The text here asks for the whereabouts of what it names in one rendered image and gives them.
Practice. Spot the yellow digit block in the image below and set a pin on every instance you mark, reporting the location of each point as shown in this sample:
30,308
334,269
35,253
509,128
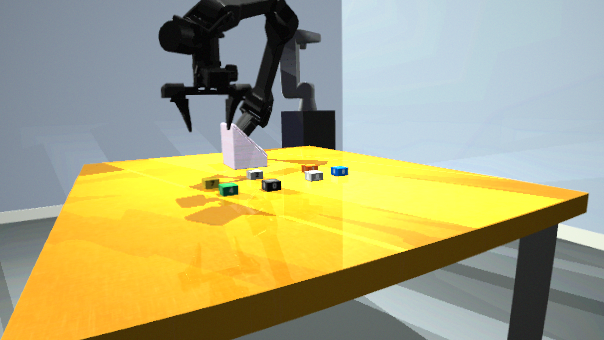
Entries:
210,182

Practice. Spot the orange block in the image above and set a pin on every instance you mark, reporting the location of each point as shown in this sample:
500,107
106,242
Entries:
309,167

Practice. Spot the blue block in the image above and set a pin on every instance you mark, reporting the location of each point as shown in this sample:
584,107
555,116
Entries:
339,171

